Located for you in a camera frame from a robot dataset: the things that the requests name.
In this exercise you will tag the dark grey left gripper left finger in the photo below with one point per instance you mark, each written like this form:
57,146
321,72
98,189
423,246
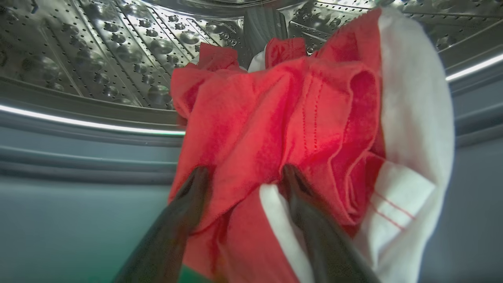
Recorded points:
169,236

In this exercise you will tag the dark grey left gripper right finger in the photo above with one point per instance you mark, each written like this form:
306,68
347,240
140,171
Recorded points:
326,243

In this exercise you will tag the red and white garment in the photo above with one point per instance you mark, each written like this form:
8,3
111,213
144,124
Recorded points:
275,118

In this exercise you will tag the white front-load washing machine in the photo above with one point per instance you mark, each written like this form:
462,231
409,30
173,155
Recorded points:
78,118

